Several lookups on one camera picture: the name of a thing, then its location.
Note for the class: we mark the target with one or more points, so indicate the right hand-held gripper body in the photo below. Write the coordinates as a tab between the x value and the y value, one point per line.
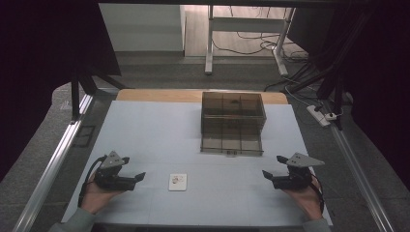
295	179

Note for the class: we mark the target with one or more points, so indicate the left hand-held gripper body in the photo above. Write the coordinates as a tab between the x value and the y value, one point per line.
111	180

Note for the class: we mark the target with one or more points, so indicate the small white packet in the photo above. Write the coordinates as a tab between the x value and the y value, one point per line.
177	182

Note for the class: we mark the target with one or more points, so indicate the brown transparent drawer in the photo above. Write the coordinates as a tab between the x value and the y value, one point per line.
231	138

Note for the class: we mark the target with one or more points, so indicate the brown transparent drawer cabinet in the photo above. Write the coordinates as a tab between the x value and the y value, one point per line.
233	108

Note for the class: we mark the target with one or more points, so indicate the person's left hand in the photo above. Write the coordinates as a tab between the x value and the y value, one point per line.
96	198

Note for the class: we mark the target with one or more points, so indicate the person's right hand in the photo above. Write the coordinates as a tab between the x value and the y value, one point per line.
306	199

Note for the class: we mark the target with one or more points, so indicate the light blue table mat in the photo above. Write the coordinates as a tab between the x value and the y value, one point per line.
161	135

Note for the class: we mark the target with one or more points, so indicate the white power strip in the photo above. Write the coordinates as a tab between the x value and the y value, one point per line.
318	115

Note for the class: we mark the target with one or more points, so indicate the white plug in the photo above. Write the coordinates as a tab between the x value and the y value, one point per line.
330	116

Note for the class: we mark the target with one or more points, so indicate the black metal stand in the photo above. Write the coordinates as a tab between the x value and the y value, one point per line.
338	96
75	96

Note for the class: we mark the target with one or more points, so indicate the black curtain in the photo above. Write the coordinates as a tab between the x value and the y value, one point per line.
42	64
374	80

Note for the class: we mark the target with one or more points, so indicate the white cabinet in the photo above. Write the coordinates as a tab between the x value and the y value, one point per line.
141	27

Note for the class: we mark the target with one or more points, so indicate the aluminium rail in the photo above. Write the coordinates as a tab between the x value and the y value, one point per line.
357	174
48	170

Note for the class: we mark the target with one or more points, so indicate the white desk frame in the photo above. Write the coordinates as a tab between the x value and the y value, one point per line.
246	24

